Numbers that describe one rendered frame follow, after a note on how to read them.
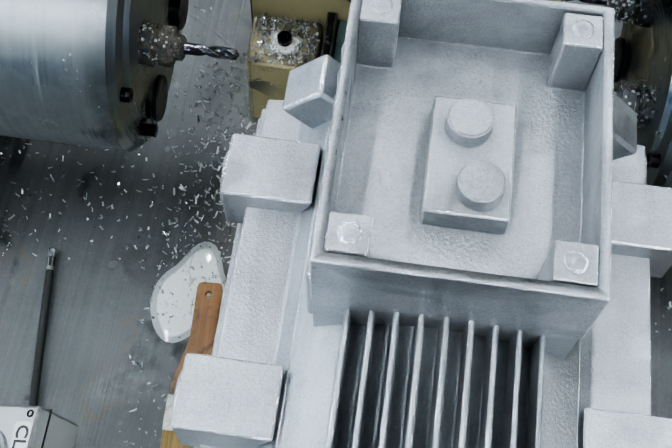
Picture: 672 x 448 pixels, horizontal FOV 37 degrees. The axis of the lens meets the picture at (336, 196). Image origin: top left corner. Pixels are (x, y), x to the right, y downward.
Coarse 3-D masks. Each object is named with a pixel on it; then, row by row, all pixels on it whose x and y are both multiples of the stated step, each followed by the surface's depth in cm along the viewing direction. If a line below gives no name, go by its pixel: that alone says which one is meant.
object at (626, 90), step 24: (600, 0) 86; (624, 0) 84; (648, 0) 84; (624, 24) 95; (648, 24) 85; (624, 48) 92; (648, 48) 84; (624, 72) 91; (648, 72) 83; (624, 96) 80; (648, 96) 80; (648, 120) 80; (648, 144) 80; (648, 168) 81
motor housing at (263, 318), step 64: (320, 128) 45; (256, 256) 42; (256, 320) 41; (448, 320) 36; (640, 320) 41; (320, 384) 38; (384, 384) 37; (448, 384) 37; (512, 384) 36; (576, 384) 39; (640, 384) 40
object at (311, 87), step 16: (304, 64) 45; (320, 64) 44; (336, 64) 44; (288, 80) 45; (304, 80) 44; (320, 80) 43; (336, 80) 44; (288, 96) 44; (304, 96) 43; (320, 96) 43; (288, 112) 44; (304, 112) 44; (320, 112) 44; (624, 112) 44; (624, 128) 43; (624, 144) 43
